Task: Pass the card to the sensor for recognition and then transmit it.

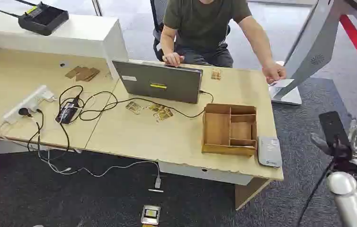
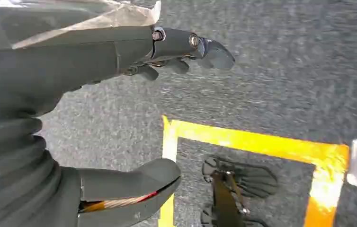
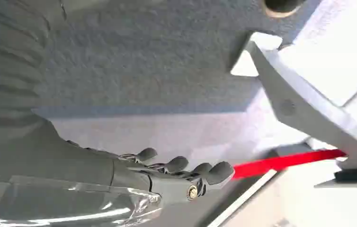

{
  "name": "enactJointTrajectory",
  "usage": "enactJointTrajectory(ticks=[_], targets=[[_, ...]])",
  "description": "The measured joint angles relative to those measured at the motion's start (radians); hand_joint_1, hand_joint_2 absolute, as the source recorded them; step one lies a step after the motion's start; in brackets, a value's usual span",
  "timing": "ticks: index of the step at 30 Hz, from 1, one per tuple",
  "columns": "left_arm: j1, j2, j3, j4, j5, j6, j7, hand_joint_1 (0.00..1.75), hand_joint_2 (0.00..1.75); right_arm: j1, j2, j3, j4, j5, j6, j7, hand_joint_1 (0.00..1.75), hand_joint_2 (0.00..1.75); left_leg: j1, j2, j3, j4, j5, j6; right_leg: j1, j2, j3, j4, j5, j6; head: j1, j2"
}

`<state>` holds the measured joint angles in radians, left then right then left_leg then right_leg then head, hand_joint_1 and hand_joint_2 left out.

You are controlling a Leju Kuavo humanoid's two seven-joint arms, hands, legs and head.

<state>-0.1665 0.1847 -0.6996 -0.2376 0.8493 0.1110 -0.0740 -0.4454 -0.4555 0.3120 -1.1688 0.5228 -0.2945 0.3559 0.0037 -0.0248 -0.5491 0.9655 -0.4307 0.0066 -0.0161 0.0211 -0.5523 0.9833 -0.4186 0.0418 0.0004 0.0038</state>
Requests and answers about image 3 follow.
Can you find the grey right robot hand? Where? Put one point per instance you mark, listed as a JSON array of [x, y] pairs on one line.
[[72, 166]]

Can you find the ribbed grey right arm sleeve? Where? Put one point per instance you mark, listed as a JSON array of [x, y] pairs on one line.
[[7, 69]]

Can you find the white floor tape strip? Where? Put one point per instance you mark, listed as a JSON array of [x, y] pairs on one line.
[[242, 199]]

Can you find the black round foot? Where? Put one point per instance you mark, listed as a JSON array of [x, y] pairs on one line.
[[282, 7]]

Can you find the white metal frame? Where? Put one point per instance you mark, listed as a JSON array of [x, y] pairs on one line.
[[294, 103]]

